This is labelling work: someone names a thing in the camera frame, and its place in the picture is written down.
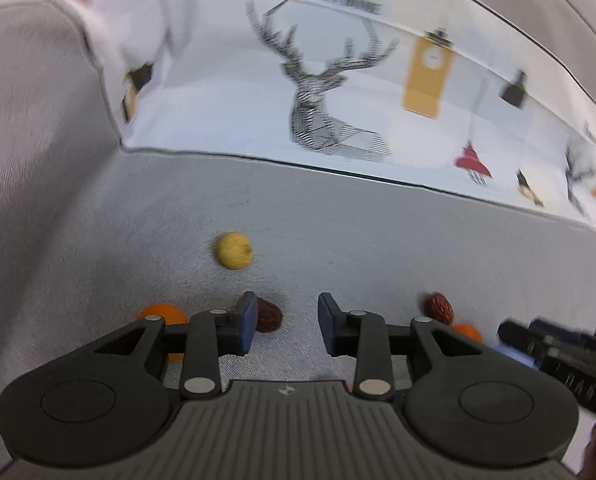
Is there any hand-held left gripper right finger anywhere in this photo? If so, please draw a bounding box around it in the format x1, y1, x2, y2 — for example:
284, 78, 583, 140
318, 291, 484, 401

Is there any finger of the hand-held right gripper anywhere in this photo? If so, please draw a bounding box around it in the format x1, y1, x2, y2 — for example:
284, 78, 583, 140
497, 317, 596, 368

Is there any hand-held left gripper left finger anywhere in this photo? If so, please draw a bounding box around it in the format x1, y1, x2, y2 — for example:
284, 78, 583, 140
95, 291, 259, 401

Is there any small orange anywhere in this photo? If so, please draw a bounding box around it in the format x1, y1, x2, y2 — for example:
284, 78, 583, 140
450, 322, 485, 345
136, 302, 189, 364

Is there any small yellow fruit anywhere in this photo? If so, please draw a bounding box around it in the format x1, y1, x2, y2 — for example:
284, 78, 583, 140
214, 231, 255, 271

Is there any reddish brown walnut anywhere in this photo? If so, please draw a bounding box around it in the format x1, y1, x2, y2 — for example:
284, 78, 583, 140
423, 292, 456, 326

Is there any printed grey blanket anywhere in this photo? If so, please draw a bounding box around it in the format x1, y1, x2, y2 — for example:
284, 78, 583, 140
0, 0, 596, 466

